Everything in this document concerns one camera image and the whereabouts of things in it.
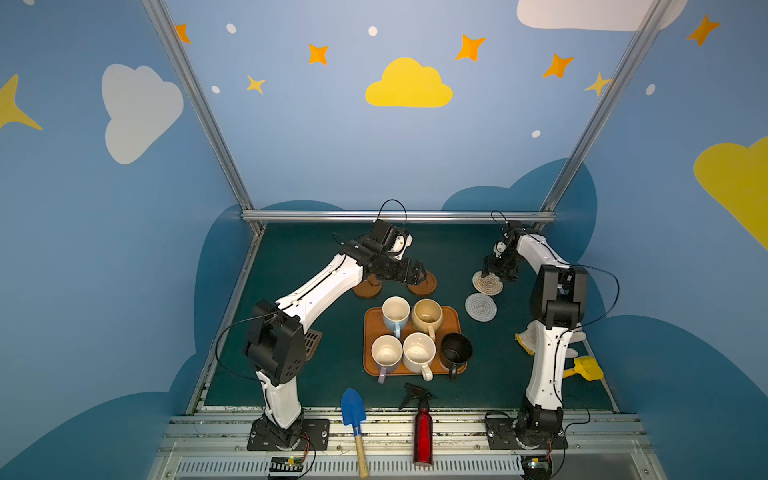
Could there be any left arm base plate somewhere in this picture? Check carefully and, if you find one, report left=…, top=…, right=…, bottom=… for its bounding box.
left=246, top=416, right=330, bottom=451

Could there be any beige ceramic mug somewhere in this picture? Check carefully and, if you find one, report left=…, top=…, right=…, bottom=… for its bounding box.
left=411, top=298, right=443, bottom=341

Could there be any dark wooden coaster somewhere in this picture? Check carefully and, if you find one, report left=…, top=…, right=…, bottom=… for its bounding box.
left=352, top=274, right=382, bottom=299
left=407, top=271, right=438, bottom=297

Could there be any brown slotted scoop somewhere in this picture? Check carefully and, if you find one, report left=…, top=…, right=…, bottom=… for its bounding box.
left=304, top=329, right=323, bottom=361

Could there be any grey woven coaster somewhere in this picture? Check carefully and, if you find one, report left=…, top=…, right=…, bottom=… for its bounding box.
left=464, top=293, right=498, bottom=323

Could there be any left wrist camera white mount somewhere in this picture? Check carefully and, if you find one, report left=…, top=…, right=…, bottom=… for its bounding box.
left=369, top=219, right=413, bottom=260

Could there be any orange wooden tray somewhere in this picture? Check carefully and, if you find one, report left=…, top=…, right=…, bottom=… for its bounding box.
left=363, top=306, right=461, bottom=377

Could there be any right controller board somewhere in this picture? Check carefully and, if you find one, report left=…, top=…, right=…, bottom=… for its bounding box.
left=521, top=456, right=553, bottom=480

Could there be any aluminium frame right post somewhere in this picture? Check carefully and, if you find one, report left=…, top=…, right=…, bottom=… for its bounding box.
left=530, top=0, right=673, bottom=231

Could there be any black mug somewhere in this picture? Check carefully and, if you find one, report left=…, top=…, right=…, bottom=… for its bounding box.
left=439, top=332, right=473, bottom=381

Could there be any red spray bottle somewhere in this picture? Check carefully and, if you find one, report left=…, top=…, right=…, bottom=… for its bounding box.
left=398, top=383, right=435, bottom=467

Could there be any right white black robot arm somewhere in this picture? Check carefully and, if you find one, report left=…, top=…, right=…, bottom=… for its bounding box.
left=482, top=221, right=588, bottom=445

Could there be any purple mug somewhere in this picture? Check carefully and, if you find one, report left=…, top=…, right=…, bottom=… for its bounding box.
left=371, top=335, right=403, bottom=384

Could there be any aluminium frame back bar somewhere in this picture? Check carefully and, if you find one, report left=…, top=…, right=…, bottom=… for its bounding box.
left=241, top=209, right=556, bottom=224

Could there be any controller board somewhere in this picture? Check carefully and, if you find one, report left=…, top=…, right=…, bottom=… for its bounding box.
left=266, top=456, right=305, bottom=479
left=521, top=456, right=553, bottom=480

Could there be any white speckled mug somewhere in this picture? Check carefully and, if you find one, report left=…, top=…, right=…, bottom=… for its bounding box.
left=402, top=332, right=436, bottom=382

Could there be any blue garden trowel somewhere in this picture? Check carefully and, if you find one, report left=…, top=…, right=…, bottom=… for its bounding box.
left=341, top=388, right=369, bottom=479

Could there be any white work glove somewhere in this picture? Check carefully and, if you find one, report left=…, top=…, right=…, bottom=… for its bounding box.
left=515, top=321, right=587, bottom=359

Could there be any multicolour woven coaster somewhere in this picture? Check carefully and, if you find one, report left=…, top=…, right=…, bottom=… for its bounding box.
left=472, top=271, right=503, bottom=297

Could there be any aluminium frame left post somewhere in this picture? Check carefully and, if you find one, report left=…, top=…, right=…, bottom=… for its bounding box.
left=142, top=0, right=264, bottom=236

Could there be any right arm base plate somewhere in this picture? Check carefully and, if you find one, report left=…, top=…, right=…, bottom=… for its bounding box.
left=484, top=411, right=569, bottom=450

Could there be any yellow hand shovel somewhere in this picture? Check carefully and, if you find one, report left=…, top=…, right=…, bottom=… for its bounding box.
left=563, top=356, right=604, bottom=382

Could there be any left controller board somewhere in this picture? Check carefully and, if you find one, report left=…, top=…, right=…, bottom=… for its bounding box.
left=266, top=456, right=305, bottom=479

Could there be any aluminium frame post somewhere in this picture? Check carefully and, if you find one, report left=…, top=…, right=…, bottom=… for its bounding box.
left=142, top=0, right=264, bottom=236
left=530, top=0, right=673, bottom=231

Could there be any light blue mug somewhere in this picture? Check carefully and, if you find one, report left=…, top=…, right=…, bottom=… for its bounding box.
left=382, top=296, right=411, bottom=339

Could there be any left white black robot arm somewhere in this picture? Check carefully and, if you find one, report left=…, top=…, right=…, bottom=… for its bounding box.
left=244, top=233, right=426, bottom=431

